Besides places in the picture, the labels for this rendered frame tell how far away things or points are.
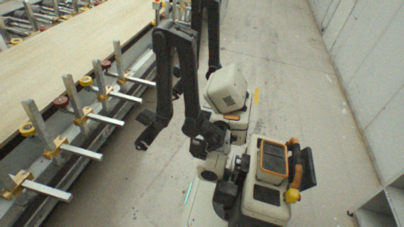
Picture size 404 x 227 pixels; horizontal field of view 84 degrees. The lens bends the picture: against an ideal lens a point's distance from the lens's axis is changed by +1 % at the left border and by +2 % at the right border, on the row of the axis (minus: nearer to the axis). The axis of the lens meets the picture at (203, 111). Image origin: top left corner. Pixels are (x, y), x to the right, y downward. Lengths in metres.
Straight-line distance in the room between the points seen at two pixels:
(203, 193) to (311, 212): 1.06
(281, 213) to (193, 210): 0.70
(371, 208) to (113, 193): 2.25
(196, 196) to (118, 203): 0.68
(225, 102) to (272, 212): 0.64
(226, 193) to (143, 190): 1.01
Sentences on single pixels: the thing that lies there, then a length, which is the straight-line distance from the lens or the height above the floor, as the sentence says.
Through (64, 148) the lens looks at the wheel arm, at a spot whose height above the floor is 0.82.
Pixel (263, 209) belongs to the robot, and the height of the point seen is 0.80.
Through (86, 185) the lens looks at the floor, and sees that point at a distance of 2.29.
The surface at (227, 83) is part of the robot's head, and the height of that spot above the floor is 1.38.
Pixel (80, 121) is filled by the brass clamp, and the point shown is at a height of 0.85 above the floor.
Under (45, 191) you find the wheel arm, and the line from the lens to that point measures 1.33.
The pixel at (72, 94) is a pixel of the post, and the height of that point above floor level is 1.04.
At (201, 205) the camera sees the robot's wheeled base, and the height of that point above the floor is 0.28.
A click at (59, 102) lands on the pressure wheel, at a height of 0.91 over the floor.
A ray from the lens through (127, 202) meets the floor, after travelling 2.14.
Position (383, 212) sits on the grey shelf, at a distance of 2.66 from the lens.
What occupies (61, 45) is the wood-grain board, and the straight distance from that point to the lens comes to 2.30.
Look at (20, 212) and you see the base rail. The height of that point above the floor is 0.70.
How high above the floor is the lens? 1.90
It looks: 42 degrees down
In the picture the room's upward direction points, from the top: 10 degrees clockwise
